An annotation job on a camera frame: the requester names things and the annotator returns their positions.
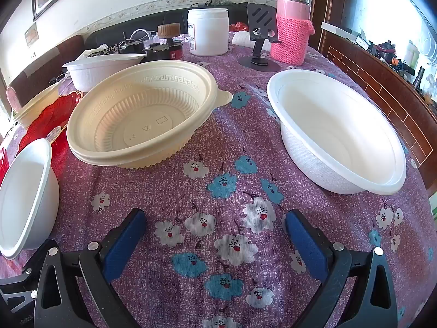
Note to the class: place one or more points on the small wall plaque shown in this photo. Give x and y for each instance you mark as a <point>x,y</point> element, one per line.
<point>30,35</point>

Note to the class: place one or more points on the windowsill clutter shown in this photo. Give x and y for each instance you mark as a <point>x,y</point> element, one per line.
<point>392,54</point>

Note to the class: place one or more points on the red plastic plate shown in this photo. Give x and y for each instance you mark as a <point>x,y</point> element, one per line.
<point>46,123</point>

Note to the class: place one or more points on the purple floral tablecloth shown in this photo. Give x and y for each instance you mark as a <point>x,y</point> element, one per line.
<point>239,184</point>

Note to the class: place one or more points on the wooden wall cabinet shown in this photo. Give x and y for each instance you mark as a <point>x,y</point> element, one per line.
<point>368,71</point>

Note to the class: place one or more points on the white plastic jar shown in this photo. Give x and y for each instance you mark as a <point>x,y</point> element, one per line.
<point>208,30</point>

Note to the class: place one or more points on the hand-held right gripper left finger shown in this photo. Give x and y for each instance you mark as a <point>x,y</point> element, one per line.
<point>123,246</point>

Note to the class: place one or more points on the white flat box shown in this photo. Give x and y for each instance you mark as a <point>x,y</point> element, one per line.
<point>341,30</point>

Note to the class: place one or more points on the red plastic bag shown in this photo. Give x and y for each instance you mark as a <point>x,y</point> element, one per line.
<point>239,26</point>

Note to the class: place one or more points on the black jar with wooden lid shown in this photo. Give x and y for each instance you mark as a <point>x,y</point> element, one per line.
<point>167,49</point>

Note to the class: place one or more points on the white folded paper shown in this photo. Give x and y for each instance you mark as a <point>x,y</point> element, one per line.
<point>243,38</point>

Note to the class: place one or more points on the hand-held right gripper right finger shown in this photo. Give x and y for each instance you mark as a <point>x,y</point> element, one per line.
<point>304,249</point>

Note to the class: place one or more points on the black sofa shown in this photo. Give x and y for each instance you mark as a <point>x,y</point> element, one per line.
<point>109,36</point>

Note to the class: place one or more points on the pink knit-sleeved thermos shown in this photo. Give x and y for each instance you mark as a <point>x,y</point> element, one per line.
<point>290,37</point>

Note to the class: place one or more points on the black phone stand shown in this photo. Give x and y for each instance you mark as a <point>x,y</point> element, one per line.
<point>261,24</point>

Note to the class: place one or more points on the cream ribbed plastic bowl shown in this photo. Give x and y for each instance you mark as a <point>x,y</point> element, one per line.
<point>143,116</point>

